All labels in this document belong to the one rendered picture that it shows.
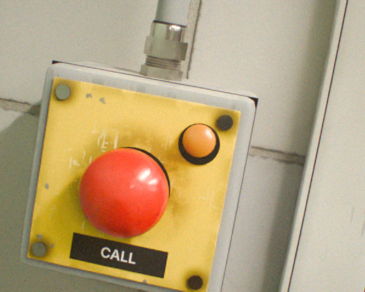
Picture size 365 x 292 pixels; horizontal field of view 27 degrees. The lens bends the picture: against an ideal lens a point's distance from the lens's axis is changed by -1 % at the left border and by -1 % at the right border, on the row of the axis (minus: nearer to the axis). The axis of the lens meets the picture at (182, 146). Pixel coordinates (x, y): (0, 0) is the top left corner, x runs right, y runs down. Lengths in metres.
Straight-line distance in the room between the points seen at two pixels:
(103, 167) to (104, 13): 0.12
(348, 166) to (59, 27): 0.17
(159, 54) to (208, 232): 0.09
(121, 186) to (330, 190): 0.13
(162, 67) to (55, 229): 0.09
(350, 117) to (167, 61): 0.10
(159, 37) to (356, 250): 0.15
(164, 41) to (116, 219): 0.09
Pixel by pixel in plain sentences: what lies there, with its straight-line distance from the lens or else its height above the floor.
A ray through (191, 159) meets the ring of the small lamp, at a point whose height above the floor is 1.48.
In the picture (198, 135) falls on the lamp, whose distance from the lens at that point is 0.34.
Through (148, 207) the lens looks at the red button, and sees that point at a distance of 0.33.
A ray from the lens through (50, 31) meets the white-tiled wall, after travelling 0.43.
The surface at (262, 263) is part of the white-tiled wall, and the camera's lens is 0.43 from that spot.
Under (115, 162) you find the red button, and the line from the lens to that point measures 0.33.
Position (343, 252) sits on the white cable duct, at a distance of 0.41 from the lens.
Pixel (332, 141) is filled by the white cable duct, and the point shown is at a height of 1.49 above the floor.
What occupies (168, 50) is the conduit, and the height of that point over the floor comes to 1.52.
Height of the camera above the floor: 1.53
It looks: 8 degrees down
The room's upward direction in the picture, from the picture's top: 10 degrees clockwise
